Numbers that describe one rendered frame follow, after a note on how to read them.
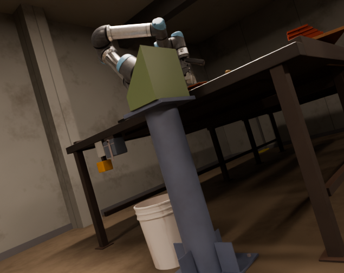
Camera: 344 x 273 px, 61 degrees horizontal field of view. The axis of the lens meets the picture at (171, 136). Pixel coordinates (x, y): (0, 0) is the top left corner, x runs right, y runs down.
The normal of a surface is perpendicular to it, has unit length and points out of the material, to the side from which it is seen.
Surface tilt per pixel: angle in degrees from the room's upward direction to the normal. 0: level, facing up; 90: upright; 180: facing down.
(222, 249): 90
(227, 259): 90
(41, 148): 90
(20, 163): 90
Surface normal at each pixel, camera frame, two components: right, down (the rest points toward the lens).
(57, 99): 0.73, -0.25
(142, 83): -0.63, 0.15
